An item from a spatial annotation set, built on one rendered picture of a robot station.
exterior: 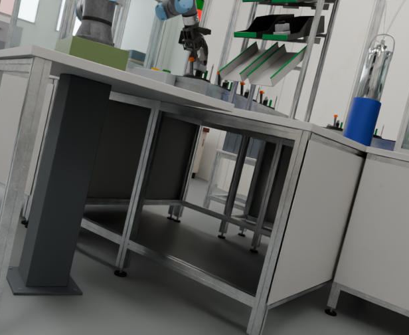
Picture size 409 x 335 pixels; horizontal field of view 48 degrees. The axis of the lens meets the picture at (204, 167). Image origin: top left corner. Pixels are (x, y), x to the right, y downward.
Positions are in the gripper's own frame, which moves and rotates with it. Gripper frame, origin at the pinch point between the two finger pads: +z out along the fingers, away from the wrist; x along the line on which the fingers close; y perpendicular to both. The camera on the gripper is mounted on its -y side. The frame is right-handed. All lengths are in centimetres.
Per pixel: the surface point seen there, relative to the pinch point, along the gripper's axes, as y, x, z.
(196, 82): 22.6, 13.7, -1.7
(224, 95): 6.6, 16.0, 12.6
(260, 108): -23.0, 16.1, 36.4
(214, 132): -326, -277, 305
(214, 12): -483, -358, 167
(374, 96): -62, 65, 42
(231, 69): 5.4, 21.3, -1.1
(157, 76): 28.5, -3.5, -5.5
